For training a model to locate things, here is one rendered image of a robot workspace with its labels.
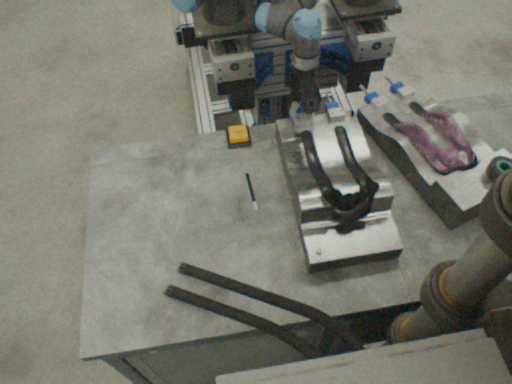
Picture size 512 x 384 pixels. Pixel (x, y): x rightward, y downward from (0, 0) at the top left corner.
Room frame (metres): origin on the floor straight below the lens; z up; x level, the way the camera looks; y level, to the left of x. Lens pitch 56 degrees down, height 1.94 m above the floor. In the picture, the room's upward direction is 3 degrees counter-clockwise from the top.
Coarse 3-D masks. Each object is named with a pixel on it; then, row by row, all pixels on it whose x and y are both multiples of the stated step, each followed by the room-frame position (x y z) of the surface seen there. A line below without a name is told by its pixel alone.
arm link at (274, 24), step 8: (280, 0) 1.11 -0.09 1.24; (288, 0) 1.10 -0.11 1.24; (296, 0) 1.10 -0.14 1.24; (264, 8) 1.07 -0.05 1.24; (272, 8) 1.07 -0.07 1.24; (280, 8) 1.07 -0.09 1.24; (288, 8) 1.07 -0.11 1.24; (296, 8) 1.08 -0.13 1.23; (256, 16) 1.07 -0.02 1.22; (264, 16) 1.05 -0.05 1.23; (272, 16) 1.04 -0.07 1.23; (280, 16) 1.03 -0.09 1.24; (288, 16) 1.03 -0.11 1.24; (256, 24) 1.06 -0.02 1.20; (264, 24) 1.04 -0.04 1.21; (272, 24) 1.03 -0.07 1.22; (280, 24) 1.02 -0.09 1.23; (272, 32) 1.03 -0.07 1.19; (280, 32) 1.01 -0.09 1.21
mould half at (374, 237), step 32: (288, 128) 0.95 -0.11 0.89; (320, 128) 0.94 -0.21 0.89; (352, 128) 0.94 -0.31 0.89; (288, 160) 0.82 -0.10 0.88; (320, 192) 0.67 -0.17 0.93; (352, 192) 0.66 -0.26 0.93; (384, 192) 0.66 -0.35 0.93; (320, 224) 0.61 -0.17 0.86; (352, 224) 0.60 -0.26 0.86; (384, 224) 0.60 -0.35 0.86; (320, 256) 0.51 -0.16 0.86; (352, 256) 0.51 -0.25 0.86; (384, 256) 0.52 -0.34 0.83
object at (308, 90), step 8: (304, 80) 0.96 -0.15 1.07; (312, 80) 0.96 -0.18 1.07; (304, 88) 0.94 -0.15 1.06; (312, 88) 0.94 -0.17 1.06; (304, 96) 0.92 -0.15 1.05; (312, 96) 0.92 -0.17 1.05; (304, 104) 0.90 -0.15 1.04; (312, 104) 0.90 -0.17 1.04; (304, 112) 0.90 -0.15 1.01; (312, 112) 0.89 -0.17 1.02
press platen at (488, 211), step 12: (504, 180) 0.27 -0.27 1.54; (492, 192) 0.26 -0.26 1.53; (504, 192) 0.25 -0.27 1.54; (480, 204) 0.27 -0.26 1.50; (492, 204) 0.24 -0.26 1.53; (504, 204) 0.24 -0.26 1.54; (480, 216) 0.25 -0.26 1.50; (492, 216) 0.23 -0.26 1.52; (504, 216) 0.23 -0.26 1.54; (492, 228) 0.23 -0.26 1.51; (504, 228) 0.22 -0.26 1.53; (492, 240) 0.22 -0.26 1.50; (504, 240) 0.21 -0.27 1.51; (504, 252) 0.20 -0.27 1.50
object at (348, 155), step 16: (336, 128) 0.94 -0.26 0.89; (304, 144) 0.88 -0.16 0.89; (320, 160) 0.82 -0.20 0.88; (352, 160) 0.82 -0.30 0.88; (320, 176) 0.75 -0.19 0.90; (368, 176) 0.72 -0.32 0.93; (336, 192) 0.66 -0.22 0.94; (368, 192) 0.68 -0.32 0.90; (336, 208) 0.65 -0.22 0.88; (352, 208) 0.65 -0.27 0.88; (368, 208) 0.63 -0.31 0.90
